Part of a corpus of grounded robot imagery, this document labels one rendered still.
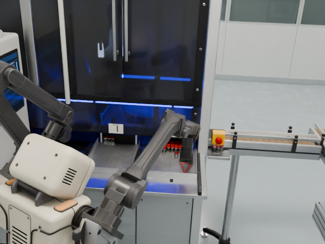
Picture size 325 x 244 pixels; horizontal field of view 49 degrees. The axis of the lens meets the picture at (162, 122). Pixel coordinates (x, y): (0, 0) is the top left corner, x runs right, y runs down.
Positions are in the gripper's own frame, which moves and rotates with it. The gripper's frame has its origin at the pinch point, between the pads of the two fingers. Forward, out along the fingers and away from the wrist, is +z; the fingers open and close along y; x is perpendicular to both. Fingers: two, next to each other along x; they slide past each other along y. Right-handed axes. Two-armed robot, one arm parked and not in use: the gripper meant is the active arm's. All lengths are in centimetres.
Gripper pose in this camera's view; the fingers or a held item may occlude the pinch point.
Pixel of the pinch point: (185, 172)
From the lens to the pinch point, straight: 186.7
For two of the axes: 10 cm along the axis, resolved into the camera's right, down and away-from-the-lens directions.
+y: 0.7, -2.6, 9.6
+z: -0.5, 9.6, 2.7
